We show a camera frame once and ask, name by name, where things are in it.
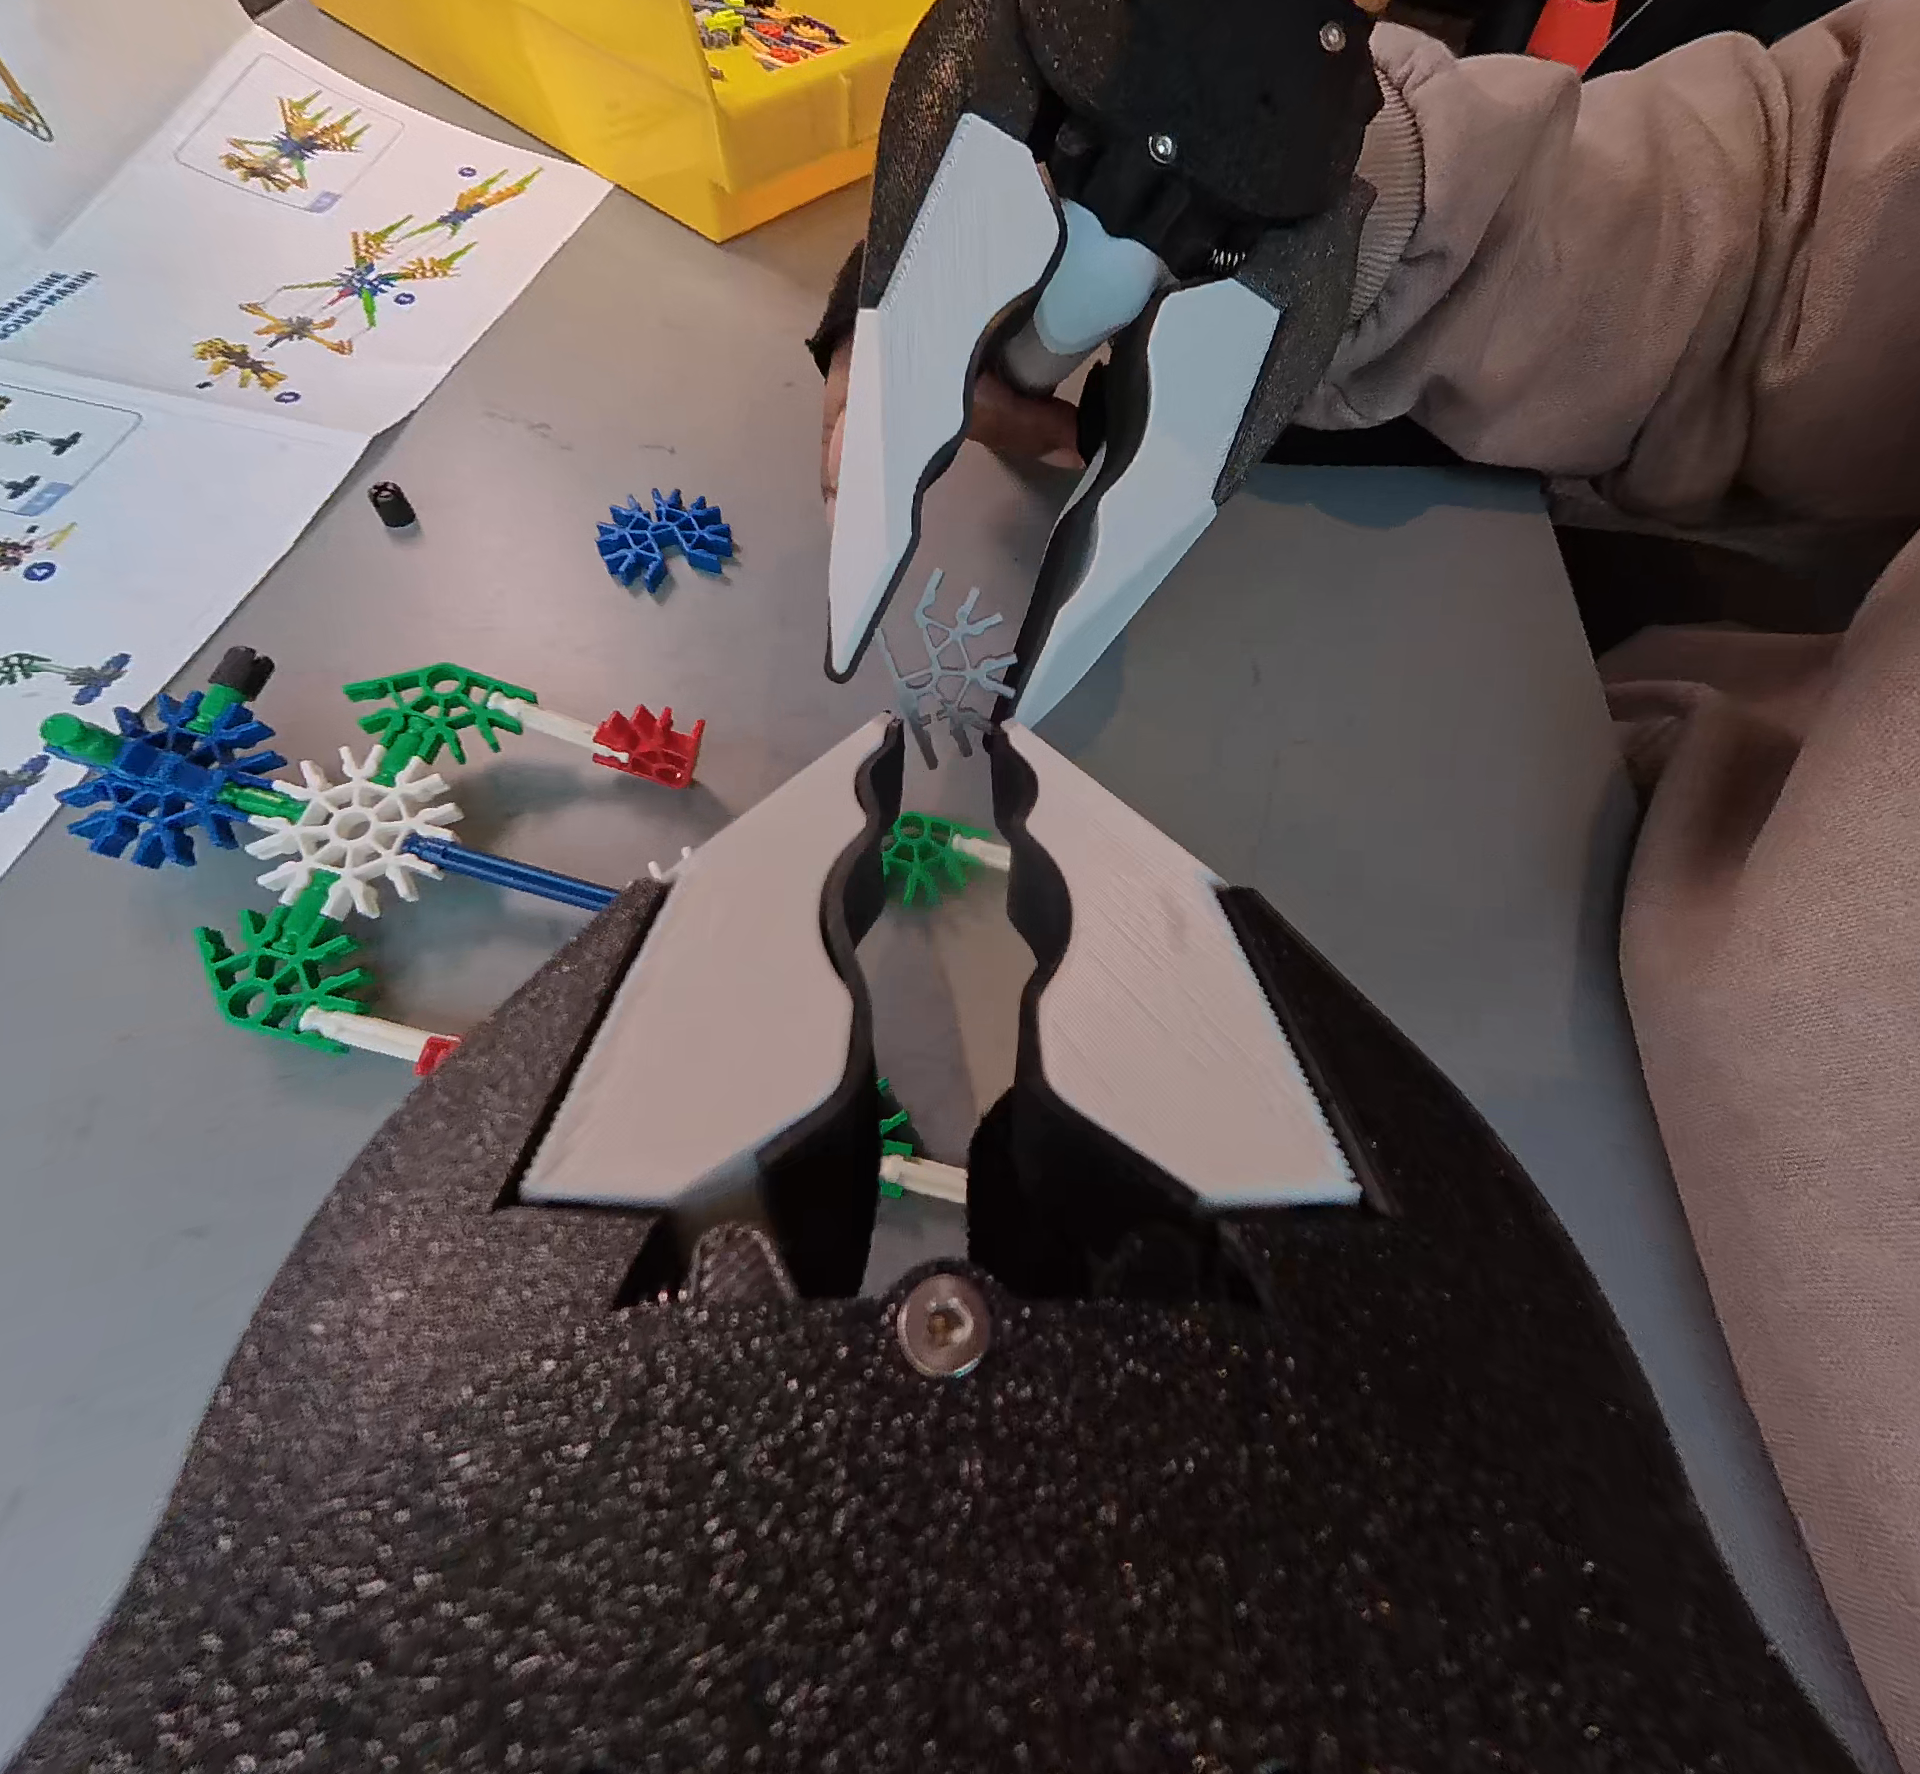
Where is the construction toy figure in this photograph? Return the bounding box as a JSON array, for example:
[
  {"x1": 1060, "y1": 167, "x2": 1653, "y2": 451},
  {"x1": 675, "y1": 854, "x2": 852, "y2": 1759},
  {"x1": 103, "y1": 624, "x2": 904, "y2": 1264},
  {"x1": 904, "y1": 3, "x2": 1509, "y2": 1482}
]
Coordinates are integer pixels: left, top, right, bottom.
[{"x1": 43, "y1": 645, "x2": 1014, "y2": 1205}]

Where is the grey desk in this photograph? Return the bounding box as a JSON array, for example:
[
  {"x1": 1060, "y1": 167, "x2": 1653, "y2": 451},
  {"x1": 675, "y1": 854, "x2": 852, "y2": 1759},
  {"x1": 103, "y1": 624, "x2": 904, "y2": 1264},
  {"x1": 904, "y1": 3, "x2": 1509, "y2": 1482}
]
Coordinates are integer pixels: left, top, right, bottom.
[{"x1": 0, "y1": 0, "x2": 1899, "y2": 1774}]

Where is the blue snowflake toy connector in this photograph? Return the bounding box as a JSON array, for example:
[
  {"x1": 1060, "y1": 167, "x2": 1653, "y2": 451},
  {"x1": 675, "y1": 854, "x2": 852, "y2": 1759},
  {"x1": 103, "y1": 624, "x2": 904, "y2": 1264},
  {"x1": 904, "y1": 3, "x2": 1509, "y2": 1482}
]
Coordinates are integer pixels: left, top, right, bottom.
[{"x1": 595, "y1": 489, "x2": 740, "y2": 595}]

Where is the person's right hand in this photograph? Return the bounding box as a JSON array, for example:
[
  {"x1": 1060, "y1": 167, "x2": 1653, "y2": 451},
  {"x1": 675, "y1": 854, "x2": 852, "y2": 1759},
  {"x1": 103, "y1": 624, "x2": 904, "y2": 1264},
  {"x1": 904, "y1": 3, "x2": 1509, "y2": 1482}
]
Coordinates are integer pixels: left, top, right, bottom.
[{"x1": 819, "y1": 304, "x2": 1085, "y2": 518}]

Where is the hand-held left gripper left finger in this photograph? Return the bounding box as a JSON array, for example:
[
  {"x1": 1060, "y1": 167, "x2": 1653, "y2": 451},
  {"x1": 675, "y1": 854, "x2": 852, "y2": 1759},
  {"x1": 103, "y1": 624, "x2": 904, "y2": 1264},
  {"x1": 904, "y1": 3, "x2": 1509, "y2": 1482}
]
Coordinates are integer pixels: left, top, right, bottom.
[{"x1": 518, "y1": 714, "x2": 909, "y2": 1300}]

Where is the grey snowflake toy connector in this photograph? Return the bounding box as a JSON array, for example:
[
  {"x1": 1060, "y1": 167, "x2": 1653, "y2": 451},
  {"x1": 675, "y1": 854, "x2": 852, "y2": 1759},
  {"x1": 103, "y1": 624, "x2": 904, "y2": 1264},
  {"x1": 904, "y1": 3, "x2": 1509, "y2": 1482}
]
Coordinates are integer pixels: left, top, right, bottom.
[{"x1": 881, "y1": 565, "x2": 1022, "y2": 771}]

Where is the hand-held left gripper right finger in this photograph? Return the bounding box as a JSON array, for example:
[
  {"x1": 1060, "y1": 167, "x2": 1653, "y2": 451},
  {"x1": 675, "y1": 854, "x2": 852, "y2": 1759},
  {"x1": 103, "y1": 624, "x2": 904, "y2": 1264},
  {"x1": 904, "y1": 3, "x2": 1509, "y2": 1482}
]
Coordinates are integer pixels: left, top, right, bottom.
[{"x1": 968, "y1": 723, "x2": 1366, "y2": 1300}]

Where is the folded instruction sheet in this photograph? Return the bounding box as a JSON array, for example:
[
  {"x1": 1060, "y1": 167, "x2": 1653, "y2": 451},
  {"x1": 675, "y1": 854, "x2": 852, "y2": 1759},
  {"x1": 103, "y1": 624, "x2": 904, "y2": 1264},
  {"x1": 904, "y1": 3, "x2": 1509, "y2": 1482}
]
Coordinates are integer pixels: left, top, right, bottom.
[{"x1": 0, "y1": 0, "x2": 617, "y2": 876}]

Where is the pile of colourful toy pieces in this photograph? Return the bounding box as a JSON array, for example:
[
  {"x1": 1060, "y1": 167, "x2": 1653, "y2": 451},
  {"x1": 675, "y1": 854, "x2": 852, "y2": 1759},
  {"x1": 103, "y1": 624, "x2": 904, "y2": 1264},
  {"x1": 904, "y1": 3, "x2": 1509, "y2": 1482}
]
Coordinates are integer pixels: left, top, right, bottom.
[{"x1": 670, "y1": 0, "x2": 852, "y2": 77}]

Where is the person's right forearm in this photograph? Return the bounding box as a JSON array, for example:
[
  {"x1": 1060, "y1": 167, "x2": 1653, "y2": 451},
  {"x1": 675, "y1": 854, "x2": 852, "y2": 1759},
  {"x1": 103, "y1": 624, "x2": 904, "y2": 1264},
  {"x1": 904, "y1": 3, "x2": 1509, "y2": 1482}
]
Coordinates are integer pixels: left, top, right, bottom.
[{"x1": 1292, "y1": 0, "x2": 1920, "y2": 532}]

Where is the yellow plastic bin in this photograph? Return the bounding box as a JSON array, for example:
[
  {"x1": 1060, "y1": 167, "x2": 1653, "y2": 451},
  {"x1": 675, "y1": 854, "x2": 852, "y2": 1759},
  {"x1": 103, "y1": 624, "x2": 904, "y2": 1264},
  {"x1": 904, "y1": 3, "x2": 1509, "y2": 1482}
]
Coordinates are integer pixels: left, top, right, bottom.
[{"x1": 239, "y1": 0, "x2": 1055, "y2": 243}]

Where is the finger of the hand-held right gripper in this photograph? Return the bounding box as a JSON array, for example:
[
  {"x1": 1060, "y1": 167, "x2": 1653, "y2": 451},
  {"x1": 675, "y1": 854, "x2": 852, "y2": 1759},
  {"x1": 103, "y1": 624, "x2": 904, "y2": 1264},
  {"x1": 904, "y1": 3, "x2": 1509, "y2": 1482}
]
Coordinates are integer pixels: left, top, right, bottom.
[
  {"x1": 1008, "y1": 277, "x2": 1285, "y2": 725},
  {"x1": 824, "y1": 112, "x2": 1068, "y2": 684}
]

